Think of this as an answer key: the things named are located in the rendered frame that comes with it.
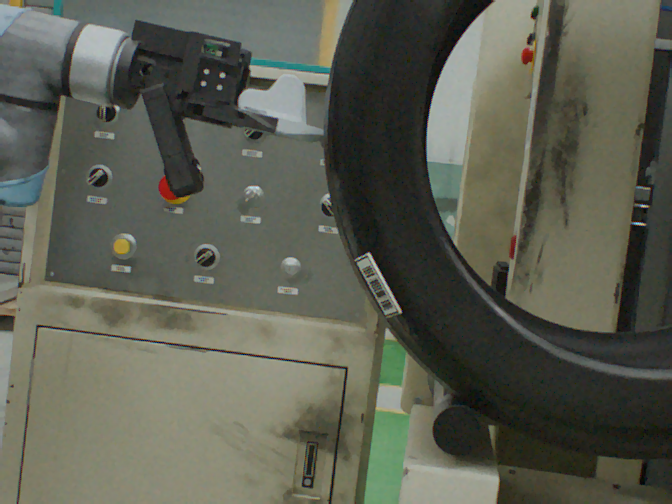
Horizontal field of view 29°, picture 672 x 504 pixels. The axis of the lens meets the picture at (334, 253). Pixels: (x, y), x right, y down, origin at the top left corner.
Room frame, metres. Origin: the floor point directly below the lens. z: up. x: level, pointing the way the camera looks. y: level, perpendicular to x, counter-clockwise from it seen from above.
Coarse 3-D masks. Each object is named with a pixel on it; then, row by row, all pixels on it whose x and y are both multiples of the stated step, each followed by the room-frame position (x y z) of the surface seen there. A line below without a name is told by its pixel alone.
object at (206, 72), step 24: (144, 24) 1.26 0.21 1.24; (144, 48) 1.26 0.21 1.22; (168, 48) 1.26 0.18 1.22; (192, 48) 1.24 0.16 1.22; (216, 48) 1.25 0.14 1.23; (240, 48) 1.23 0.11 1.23; (120, 72) 1.24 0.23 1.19; (144, 72) 1.28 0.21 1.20; (168, 72) 1.26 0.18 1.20; (192, 72) 1.24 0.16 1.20; (216, 72) 1.25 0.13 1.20; (240, 72) 1.24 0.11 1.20; (120, 96) 1.25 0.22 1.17; (192, 96) 1.24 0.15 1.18; (216, 96) 1.25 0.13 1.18; (216, 120) 1.24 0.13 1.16
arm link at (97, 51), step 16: (96, 32) 1.26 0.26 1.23; (112, 32) 1.26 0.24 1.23; (80, 48) 1.24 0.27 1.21; (96, 48) 1.24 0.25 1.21; (112, 48) 1.24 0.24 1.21; (80, 64) 1.24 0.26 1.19; (96, 64) 1.24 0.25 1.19; (112, 64) 1.24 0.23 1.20; (80, 80) 1.25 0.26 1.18; (96, 80) 1.24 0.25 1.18; (112, 80) 1.25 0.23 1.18; (80, 96) 1.26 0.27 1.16; (96, 96) 1.26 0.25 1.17; (112, 96) 1.26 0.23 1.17
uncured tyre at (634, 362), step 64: (384, 0) 1.15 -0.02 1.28; (448, 0) 1.12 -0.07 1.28; (384, 64) 1.13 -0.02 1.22; (384, 128) 1.13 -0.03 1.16; (384, 192) 1.13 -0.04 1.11; (384, 256) 1.14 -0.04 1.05; (448, 256) 1.12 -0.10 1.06; (384, 320) 1.19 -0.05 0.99; (448, 320) 1.13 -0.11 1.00; (512, 320) 1.11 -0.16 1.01; (448, 384) 1.17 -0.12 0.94; (512, 384) 1.12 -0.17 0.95; (576, 384) 1.11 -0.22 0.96; (640, 384) 1.11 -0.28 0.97; (576, 448) 1.16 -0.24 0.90; (640, 448) 1.14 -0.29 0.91
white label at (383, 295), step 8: (368, 256) 1.13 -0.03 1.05; (360, 264) 1.16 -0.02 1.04; (368, 264) 1.14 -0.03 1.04; (368, 272) 1.15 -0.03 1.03; (376, 272) 1.13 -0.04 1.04; (368, 280) 1.16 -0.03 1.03; (376, 280) 1.14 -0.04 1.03; (384, 280) 1.13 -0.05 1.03; (376, 288) 1.15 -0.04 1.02; (384, 288) 1.13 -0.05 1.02; (376, 296) 1.16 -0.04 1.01; (384, 296) 1.14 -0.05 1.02; (392, 296) 1.13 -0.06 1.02; (384, 304) 1.15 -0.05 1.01; (392, 304) 1.13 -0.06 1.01; (384, 312) 1.16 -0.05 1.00; (392, 312) 1.14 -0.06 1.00; (400, 312) 1.13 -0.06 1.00
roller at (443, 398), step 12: (444, 396) 1.25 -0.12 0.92; (456, 396) 1.23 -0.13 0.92; (444, 408) 1.18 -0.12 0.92; (456, 408) 1.17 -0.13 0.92; (468, 408) 1.17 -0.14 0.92; (444, 420) 1.16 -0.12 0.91; (456, 420) 1.16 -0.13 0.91; (468, 420) 1.16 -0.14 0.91; (432, 432) 1.17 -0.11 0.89; (444, 432) 1.16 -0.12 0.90; (456, 432) 1.16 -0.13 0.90; (468, 432) 1.16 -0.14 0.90; (480, 432) 1.16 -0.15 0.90; (444, 444) 1.16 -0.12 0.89; (456, 444) 1.16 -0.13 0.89; (468, 444) 1.16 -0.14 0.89
